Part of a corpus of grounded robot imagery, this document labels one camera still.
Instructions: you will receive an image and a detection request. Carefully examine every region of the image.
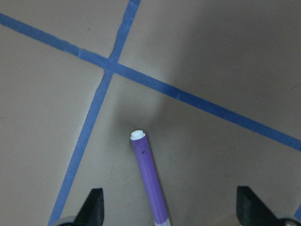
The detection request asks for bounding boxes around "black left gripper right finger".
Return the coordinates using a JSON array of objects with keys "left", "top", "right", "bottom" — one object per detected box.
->
[{"left": 236, "top": 186, "right": 301, "bottom": 226}]

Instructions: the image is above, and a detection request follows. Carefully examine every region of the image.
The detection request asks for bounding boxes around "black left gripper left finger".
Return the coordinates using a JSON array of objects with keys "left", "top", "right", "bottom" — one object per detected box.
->
[{"left": 70, "top": 188, "right": 104, "bottom": 226}]

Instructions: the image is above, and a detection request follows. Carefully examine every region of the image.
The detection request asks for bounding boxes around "purple highlighter pen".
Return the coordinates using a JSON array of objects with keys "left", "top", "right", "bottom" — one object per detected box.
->
[{"left": 130, "top": 130, "right": 171, "bottom": 226}]

